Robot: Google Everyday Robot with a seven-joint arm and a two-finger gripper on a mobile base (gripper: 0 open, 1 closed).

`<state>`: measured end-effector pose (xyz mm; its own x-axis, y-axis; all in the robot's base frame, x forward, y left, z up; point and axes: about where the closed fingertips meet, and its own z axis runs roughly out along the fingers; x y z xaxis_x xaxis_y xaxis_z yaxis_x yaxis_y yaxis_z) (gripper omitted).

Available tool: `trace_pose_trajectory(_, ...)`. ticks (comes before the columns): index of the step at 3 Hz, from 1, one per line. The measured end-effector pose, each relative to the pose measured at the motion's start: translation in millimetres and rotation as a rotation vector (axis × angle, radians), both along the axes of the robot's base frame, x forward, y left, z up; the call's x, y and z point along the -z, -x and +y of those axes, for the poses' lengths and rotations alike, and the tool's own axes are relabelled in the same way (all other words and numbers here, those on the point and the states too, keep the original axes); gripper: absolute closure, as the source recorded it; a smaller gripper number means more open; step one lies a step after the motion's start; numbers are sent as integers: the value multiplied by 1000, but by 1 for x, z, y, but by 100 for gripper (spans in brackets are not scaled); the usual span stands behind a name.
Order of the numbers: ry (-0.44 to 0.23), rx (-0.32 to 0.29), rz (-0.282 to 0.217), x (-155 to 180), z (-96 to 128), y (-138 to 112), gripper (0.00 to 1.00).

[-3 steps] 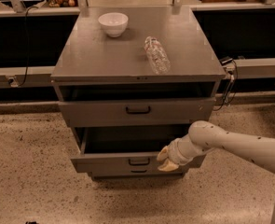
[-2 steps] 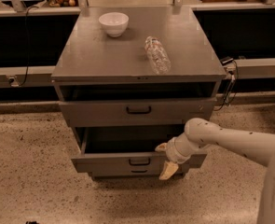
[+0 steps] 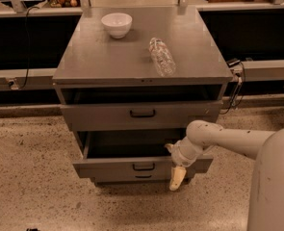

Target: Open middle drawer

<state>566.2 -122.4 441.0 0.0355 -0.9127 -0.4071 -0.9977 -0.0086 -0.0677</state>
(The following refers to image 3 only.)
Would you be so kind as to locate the grey top drawer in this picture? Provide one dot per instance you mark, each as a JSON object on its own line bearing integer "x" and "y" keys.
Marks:
{"x": 138, "y": 116}

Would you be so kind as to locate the black power adapter right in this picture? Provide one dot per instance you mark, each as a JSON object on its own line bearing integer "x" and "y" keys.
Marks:
{"x": 233, "y": 62}

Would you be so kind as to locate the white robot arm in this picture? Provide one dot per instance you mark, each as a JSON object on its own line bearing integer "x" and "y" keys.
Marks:
{"x": 266, "y": 148}

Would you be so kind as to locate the wall power outlet left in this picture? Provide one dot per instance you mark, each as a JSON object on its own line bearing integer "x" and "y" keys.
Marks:
{"x": 13, "y": 84}

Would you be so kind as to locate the clear plastic water bottle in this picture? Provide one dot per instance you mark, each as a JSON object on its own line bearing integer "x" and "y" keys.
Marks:
{"x": 161, "y": 57}

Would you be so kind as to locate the grey drawer cabinet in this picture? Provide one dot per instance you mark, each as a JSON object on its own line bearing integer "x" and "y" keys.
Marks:
{"x": 98, "y": 69}

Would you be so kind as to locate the white ceramic bowl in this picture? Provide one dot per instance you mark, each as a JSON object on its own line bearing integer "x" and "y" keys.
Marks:
{"x": 117, "y": 25}

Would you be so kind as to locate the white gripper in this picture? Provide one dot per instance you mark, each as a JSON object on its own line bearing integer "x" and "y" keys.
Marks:
{"x": 180, "y": 158}

